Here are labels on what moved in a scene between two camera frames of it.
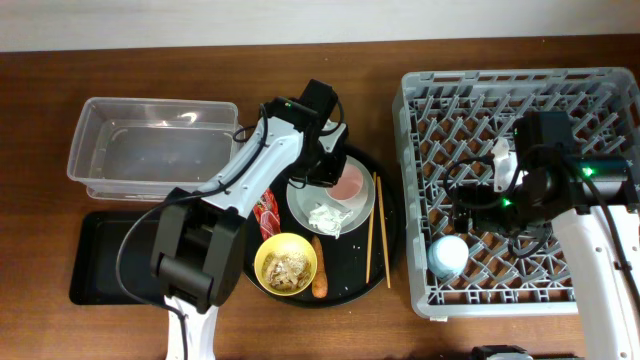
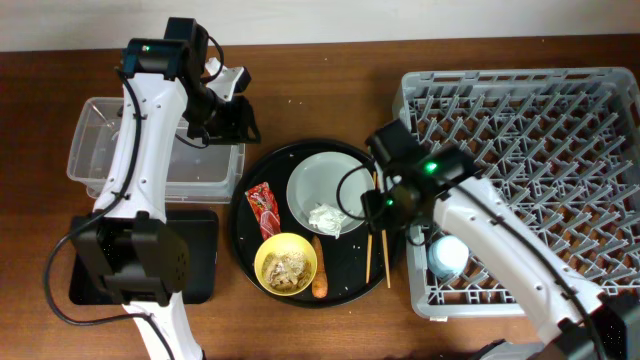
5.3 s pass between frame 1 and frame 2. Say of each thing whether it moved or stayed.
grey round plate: moved
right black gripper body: moved
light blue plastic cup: stayed
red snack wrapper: stayed
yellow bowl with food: stayed
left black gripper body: moved
